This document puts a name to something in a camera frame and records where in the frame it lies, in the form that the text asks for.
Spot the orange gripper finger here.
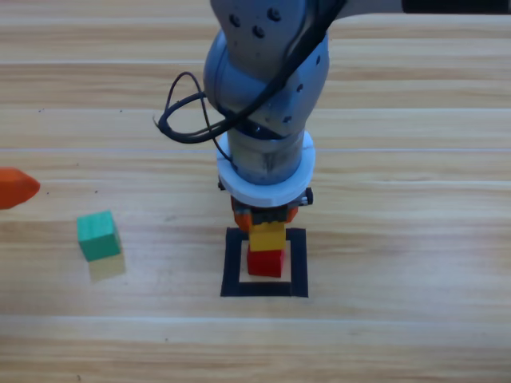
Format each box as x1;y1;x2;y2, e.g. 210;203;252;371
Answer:
0;167;42;211

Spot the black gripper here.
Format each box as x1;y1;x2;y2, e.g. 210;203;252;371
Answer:
217;181;315;233

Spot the yellow wooden block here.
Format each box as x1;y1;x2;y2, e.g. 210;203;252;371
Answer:
248;222;287;253

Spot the red wooden block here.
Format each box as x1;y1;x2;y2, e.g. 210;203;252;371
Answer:
246;245;286;278

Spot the green wooden block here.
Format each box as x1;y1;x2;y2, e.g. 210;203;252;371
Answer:
76;210;122;263

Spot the black tape square outline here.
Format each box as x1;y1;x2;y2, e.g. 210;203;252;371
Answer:
220;226;309;298

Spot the thick black cable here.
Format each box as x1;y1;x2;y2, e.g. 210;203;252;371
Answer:
153;0;348;144

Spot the thin black cable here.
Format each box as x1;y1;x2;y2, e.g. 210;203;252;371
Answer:
166;71;215;139

